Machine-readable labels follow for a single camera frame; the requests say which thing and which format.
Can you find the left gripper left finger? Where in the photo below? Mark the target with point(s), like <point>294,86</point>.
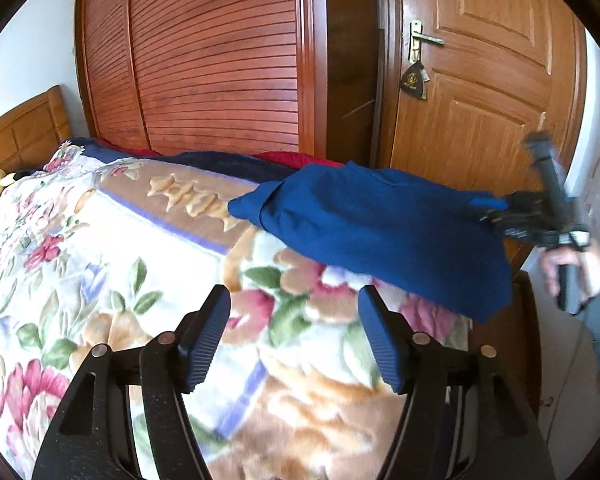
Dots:
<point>91,433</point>

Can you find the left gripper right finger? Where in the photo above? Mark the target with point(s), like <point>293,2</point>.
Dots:
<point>463,418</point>

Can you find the black key pouch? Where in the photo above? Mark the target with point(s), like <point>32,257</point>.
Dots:
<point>413,81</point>

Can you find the blue suit jacket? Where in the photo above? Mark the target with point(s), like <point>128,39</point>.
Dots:
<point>411,233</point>

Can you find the louvered wooden wardrobe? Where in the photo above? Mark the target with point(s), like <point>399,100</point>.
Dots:
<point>244,76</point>

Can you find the wooden headboard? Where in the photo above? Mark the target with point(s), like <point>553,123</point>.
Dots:
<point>31,132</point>

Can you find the metal door handle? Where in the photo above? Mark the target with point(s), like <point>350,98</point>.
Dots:
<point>416,38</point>

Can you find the floral bed blanket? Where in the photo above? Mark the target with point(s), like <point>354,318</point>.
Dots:
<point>94,253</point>

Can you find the wooden door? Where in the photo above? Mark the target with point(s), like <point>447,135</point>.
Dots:
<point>508,67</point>

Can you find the dark blue bed sheet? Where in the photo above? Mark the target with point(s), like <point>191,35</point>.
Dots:
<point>248,168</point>

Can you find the person's right hand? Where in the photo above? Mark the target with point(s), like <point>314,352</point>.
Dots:
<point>587,263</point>

